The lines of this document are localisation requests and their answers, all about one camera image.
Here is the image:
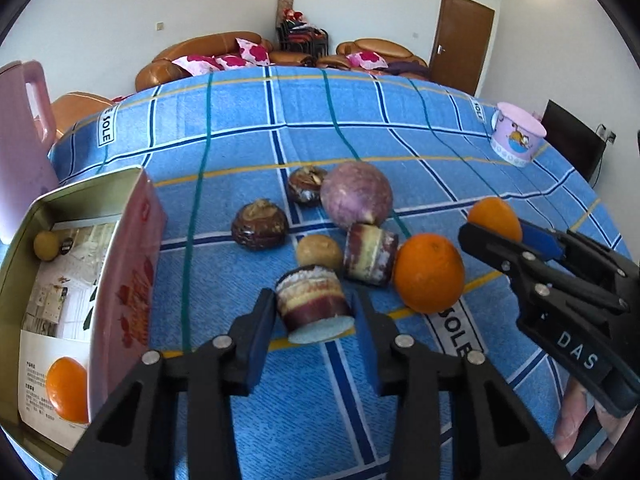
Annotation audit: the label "brown leather armchair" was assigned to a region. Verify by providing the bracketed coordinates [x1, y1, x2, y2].
[317, 37, 431, 81]

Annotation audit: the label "long brown leather sofa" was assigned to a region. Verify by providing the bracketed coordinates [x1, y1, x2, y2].
[135, 31, 321, 93]

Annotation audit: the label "brown wooden door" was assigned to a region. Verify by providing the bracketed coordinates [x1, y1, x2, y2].
[429, 0, 496, 96]

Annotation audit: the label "stacked dark chairs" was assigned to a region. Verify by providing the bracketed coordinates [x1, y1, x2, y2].
[276, 17, 330, 58]

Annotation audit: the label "large orange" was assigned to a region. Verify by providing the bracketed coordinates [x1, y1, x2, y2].
[394, 233, 466, 315]

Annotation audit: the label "small orange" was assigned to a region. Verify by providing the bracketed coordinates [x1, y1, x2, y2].
[46, 356, 90, 423]
[467, 197, 523, 243]

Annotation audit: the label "metal tin box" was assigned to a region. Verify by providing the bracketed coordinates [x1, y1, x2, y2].
[0, 166, 168, 476]

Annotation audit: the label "small yellow fruit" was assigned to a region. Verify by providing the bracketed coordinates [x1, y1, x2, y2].
[33, 230, 66, 262]

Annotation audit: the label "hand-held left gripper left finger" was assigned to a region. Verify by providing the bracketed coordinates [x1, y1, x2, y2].
[57, 287, 278, 480]

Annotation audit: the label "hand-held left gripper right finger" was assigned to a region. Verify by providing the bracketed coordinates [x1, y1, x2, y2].
[350, 289, 573, 480]

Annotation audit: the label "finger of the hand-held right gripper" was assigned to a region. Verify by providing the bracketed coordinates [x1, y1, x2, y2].
[458, 223, 627, 332]
[520, 219, 640, 287]

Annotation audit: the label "round purple turnip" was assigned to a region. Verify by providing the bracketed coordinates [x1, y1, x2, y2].
[320, 161, 394, 231]

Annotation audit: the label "pink electric kettle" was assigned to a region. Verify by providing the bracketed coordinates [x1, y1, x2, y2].
[0, 60, 61, 243]

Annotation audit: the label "printed paper leaflet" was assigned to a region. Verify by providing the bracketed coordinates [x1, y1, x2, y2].
[20, 222, 121, 451]

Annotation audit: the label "pink cartoon cup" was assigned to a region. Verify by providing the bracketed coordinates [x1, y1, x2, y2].
[489, 101, 547, 168]

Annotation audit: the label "black monitor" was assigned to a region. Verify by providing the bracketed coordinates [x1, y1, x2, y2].
[540, 100, 608, 183]

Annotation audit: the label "person's right hand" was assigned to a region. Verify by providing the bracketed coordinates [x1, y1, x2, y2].
[551, 375, 618, 461]

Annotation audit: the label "purple cloth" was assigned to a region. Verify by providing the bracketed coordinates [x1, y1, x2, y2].
[385, 61, 428, 78]

